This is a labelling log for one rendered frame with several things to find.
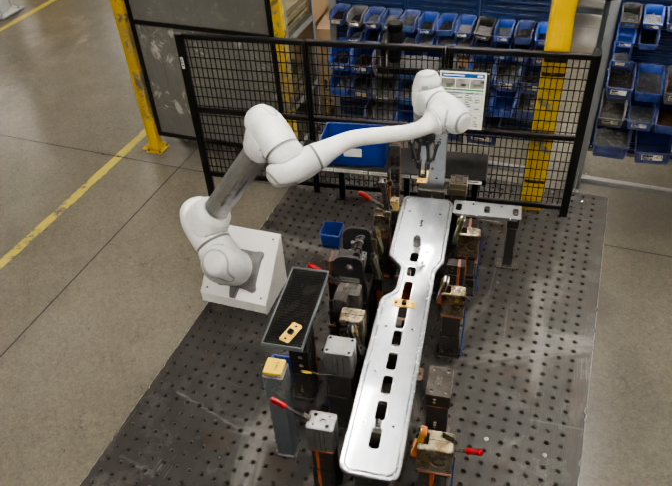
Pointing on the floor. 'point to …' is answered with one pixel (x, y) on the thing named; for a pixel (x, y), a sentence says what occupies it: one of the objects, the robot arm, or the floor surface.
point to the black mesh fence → (388, 104)
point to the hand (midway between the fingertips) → (423, 168)
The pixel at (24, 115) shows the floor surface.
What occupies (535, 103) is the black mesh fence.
